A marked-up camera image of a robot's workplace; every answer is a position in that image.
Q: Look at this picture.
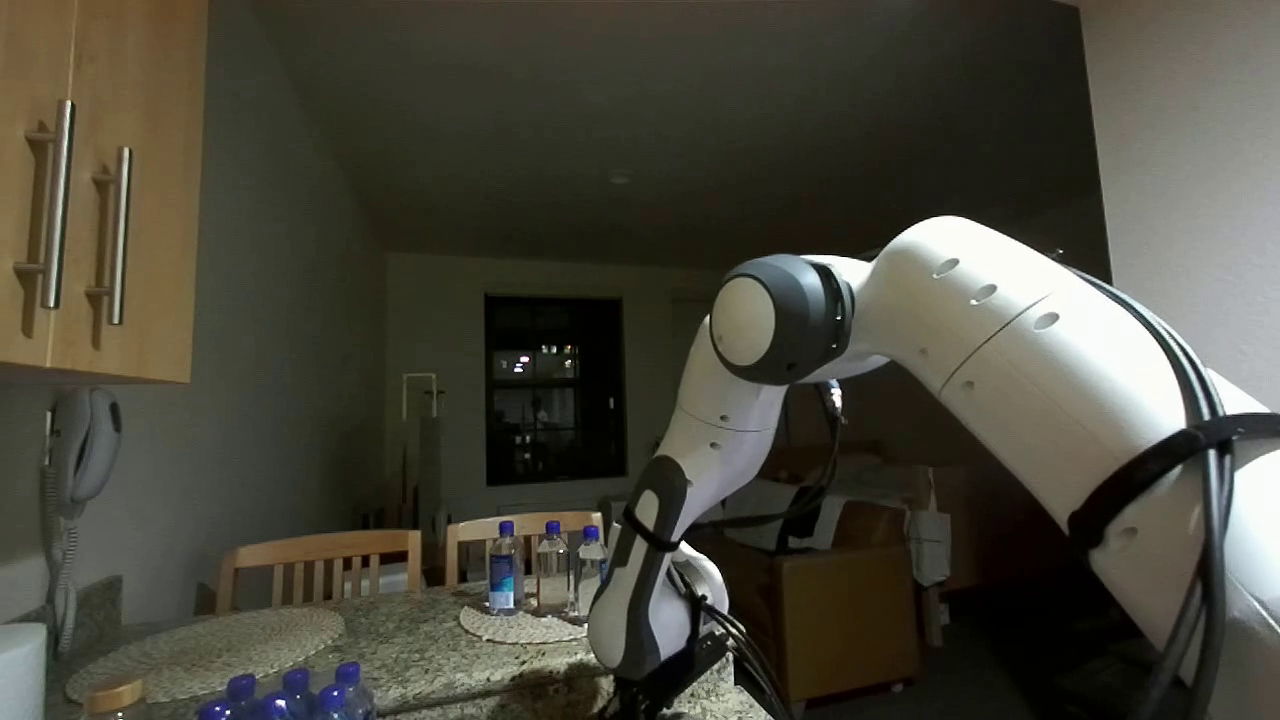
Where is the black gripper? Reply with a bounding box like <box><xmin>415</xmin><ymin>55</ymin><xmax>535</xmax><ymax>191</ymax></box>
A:
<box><xmin>613</xmin><ymin>660</ymin><xmax>730</xmax><ymax>720</ymax></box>

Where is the water bottle blue label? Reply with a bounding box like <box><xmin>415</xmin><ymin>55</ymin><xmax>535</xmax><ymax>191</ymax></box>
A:
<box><xmin>478</xmin><ymin>514</ymin><xmax>526</xmax><ymax>614</ymax></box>
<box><xmin>569</xmin><ymin>518</ymin><xmax>616</xmax><ymax>623</ymax></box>

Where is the clear water bottle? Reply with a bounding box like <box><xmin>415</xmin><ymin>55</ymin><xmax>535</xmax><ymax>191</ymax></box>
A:
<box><xmin>532</xmin><ymin>514</ymin><xmax>574</xmax><ymax>614</ymax></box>

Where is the brown wooden sideboard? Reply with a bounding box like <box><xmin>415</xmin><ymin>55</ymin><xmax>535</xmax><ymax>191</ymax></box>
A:
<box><xmin>724</xmin><ymin>533</ymin><xmax>926</xmax><ymax>713</ymax></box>

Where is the narrow wooden slatted chair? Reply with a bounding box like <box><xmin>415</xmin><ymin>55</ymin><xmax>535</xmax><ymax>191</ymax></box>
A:
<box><xmin>440</xmin><ymin>509</ymin><xmax>608</xmax><ymax>593</ymax></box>

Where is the small white appliance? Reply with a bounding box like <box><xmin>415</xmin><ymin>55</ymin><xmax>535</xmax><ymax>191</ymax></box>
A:
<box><xmin>909</xmin><ymin>498</ymin><xmax>961</xmax><ymax>593</ymax></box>

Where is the dark window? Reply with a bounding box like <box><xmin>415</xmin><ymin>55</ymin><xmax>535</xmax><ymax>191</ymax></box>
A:
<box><xmin>478</xmin><ymin>290</ymin><xmax>631</xmax><ymax>488</ymax></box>

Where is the wide wooden slatted chair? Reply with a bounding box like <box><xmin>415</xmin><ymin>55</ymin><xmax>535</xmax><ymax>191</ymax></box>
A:
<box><xmin>213</xmin><ymin>523</ymin><xmax>428</xmax><ymax>620</ymax></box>

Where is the large round woven placemat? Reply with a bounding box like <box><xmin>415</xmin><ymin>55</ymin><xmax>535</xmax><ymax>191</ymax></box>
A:
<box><xmin>63</xmin><ymin>605</ymin><xmax>352</xmax><ymax>708</ymax></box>

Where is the round wooden lid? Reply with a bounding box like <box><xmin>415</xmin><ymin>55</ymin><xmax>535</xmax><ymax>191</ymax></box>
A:
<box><xmin>79</xmin><ymin>675</ymin><xmax>149</xmax><ymax>720</ymax></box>

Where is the white cylinder container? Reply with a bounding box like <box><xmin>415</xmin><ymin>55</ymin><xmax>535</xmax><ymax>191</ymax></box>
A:
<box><xmin>0</xmin><ymin>620</ymin><xmax>51</xmax><ymax>720</ymax></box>

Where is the thin black forearm strap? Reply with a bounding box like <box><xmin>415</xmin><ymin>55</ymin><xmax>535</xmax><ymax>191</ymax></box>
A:
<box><xmin>621</xmin><ymin>498</ymin><xmax>681</xmax><ymax>555</ymax></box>

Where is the white standing frame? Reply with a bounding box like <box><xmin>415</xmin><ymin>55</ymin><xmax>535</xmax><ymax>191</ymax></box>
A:
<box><xmin>397</xmin><ymin>367</ymin><xmax>453</xmax><ymax>536</ymax></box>

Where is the wide black cable strap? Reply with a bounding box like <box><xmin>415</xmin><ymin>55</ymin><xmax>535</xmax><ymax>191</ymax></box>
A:
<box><xmin>1063</xmin><ymin>406</ymin><xmax>1280</xmax><ymax>553</ymax></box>

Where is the metal cabinet bar handle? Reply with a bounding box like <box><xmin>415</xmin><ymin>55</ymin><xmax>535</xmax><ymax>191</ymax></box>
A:
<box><xmin>84</xmin><ymin>144</ymin><xmax>135</xmax><ymax>331</ymax></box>
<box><xmin>11</xmin><ymin>97</ymin><xmax>84</xmax><ymax>316</ymax></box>

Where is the light wooden wall cabinet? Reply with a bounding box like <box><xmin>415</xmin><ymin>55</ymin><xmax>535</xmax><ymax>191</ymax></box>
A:
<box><xmin>0</xmin><ymin>0</ymin><xmax>213</xmax><ymax>389</ymax></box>

